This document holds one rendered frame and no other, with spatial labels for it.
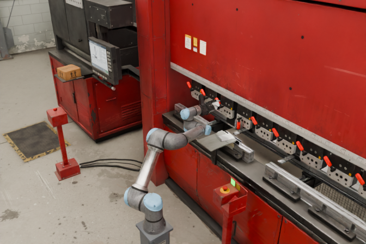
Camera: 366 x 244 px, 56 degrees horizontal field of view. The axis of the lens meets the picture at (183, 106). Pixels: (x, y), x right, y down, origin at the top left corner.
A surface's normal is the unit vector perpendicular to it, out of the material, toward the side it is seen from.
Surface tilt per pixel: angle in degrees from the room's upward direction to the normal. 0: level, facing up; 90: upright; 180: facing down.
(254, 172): 0
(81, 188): 0
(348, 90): 90
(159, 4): 90
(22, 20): 90
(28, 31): 90
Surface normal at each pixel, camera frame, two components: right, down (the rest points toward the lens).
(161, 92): 0.56, 0.37
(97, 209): 0.00, -0.90
